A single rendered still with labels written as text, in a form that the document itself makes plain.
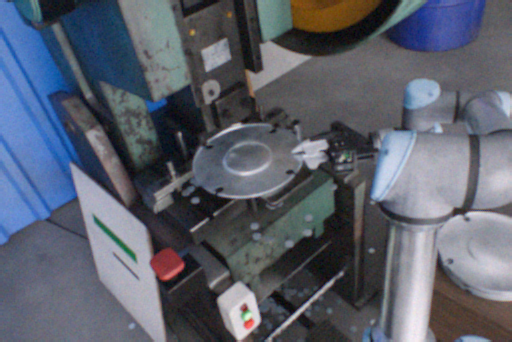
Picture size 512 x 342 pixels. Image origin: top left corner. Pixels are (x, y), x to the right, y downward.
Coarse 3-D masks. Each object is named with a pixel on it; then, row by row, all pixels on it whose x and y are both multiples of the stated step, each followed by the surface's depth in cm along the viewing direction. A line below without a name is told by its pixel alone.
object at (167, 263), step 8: (168, 248) 102; (160, 256) 101; (168, 256) 101; (176, 256) 100; (152, 264) 100; (160, 264) 99; (168, 264) 99; (176, 264) 98; (160, 272) 98; (168, 272) 97; (176, 272) 98
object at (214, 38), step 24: (192, 0) 97; (216, 0) 98; (192, 24) 95; (216, 24) 99; (192, 48) 97; (216, 48) 101; (240, 48) 106; (216, 72) 104; (240, 72) 109; (216, 96) 106; (240, 96) 108; (192, 120) 113; (216, 120) 109
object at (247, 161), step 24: (216, 144) 125; (240, 144) 123; (264, 144) 121; (288, 144) 120; (216, 168) 117; (240, 168) 115; (264, 168) 114; (288, 168) 113; (240, 192) 109; (264, 192) 107
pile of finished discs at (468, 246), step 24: (480, 216) 143; (504, 216) 141; (456, 240) 138; (480, 240) 136; (504, 240) 135; (456, 264) 132; (480, 264) 131; (504, 264) 129; (480, 288) 125; (504, 288) 124
